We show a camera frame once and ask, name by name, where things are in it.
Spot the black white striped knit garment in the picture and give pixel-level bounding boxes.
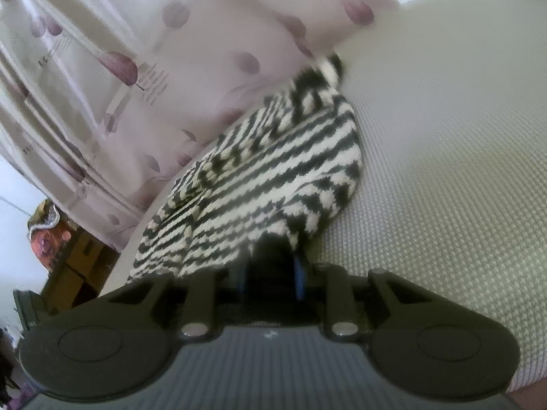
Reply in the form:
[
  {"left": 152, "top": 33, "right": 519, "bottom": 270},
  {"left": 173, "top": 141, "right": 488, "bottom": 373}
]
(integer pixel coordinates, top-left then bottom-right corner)
[{"left": 129, "top": 55, "right": 362, "bottom": 281}]

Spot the brown wooden cabinet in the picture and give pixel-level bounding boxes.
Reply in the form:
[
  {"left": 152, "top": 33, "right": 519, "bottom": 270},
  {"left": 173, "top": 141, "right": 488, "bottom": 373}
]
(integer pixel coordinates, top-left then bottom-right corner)
[{"left": 40, "top": 228, "right": 120, "bottom": 311}]

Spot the floral patterned bag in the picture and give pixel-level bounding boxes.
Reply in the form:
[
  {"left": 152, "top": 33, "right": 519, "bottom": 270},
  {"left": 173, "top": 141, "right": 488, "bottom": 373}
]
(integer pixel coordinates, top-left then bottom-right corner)
[{"left": 27, "top": 198, "right": 79, "bottom": 272}]

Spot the pink leaf print curtain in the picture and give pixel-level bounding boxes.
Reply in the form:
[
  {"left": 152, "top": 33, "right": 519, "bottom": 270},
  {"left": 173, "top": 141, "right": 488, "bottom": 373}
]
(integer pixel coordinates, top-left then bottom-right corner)
[{"left": 1, "top": 0, "right": 398, "bottom": 249}]

